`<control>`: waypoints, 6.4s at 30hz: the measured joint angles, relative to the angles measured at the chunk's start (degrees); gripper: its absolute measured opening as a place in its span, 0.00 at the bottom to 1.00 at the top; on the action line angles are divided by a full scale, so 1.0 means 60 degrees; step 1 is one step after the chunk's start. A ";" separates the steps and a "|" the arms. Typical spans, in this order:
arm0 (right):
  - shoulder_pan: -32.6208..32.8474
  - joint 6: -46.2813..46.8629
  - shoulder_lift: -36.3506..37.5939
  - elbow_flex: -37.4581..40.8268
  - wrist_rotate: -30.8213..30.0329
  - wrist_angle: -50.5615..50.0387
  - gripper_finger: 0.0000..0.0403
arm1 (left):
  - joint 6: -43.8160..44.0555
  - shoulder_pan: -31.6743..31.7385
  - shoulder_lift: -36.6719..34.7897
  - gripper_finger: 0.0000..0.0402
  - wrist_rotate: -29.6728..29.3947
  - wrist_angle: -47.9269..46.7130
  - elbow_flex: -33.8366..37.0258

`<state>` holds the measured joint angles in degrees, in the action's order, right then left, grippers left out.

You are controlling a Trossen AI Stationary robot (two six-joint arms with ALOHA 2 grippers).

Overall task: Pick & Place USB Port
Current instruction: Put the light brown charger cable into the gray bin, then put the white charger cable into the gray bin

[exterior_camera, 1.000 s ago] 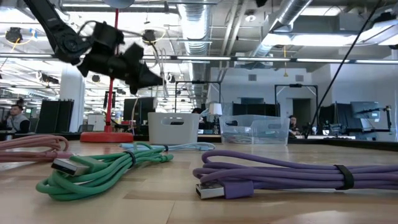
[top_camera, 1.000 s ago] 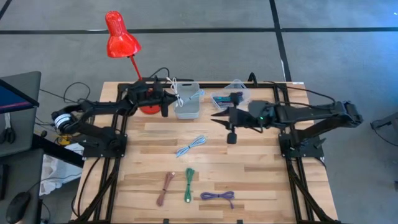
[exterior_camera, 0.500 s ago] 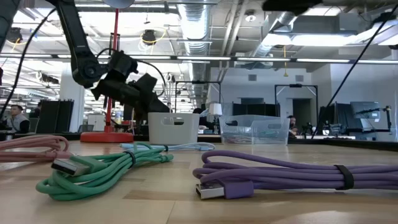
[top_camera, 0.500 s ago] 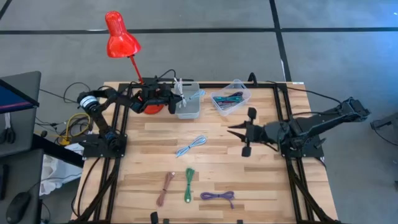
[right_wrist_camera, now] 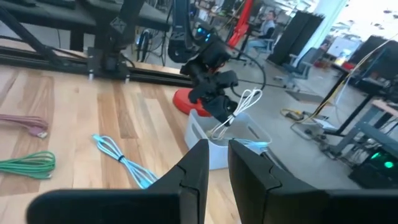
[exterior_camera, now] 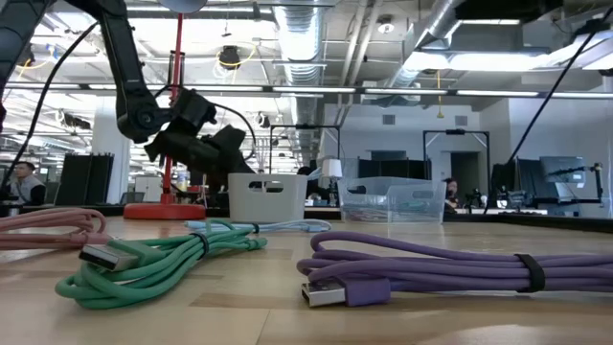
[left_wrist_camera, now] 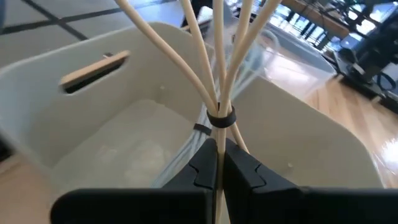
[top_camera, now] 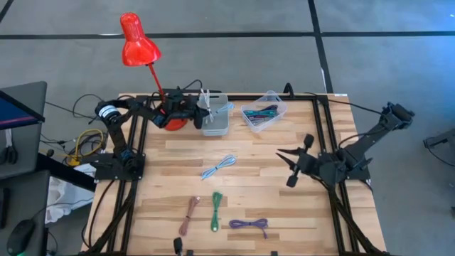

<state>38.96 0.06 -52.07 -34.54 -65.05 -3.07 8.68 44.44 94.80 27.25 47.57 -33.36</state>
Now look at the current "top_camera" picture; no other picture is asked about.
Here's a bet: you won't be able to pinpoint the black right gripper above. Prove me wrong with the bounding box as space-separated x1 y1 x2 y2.
276 134 323 188

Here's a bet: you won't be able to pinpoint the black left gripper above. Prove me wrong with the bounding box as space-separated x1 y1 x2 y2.
166 100 211 130

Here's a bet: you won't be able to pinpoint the cream white USB cable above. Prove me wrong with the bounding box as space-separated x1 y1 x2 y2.
198 88 236 124

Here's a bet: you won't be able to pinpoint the light blue USB cable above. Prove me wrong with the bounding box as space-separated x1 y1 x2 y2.
200 154 237 181

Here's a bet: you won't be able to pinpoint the dark purple braided USB cable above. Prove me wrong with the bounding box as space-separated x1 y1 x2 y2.
254 105 280 124

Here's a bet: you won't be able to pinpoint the green USB cable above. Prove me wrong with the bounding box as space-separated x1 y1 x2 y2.
210 191 224 233

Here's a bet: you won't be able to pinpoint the pink USB cable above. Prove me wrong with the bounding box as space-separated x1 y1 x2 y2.
178 196 201 237

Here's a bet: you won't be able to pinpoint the white plastic bin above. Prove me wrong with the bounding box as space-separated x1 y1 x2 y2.
197 92 230 137

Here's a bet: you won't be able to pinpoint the clear plastic bin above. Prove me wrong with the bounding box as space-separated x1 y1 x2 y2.
240 90 289 134

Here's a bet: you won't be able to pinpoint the red desk lamp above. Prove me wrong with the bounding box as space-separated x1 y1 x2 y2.
119 12 189 132

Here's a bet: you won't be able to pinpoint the white plastic bag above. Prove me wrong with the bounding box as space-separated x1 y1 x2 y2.
45 165 96 225

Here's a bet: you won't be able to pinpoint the laptop on side desk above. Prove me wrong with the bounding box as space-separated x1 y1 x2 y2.
0 89 46 131

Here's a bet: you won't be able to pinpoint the grey side desk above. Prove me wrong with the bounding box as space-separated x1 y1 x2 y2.
0 80 97 256

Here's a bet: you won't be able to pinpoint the black computer mouse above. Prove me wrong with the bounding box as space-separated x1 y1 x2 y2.
6 218 36 256

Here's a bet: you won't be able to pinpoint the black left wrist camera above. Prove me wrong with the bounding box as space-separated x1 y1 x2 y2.
165 87 195 107

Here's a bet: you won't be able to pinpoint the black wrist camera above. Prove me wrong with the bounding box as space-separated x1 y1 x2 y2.
321 161 344 188
165 87 195 107

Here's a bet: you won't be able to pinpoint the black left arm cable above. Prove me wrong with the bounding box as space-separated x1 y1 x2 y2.
177 78 204 94

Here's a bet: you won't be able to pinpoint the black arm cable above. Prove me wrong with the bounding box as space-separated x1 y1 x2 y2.
177 78 204 94
304 91 387 117

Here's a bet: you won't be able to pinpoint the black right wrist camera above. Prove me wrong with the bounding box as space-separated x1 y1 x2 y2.
321 161 344 188

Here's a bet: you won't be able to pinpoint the black aluminium table frame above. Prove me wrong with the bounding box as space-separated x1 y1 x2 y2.
80 92 390 256

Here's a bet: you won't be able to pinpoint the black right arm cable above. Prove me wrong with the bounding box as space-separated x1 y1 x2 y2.
304 91 387 117

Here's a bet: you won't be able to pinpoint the yellow cable coil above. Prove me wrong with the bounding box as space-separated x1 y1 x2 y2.
73 128 105 167

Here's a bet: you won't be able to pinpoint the black handled scissors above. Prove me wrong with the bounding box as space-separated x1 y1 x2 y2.
0 128 19 165

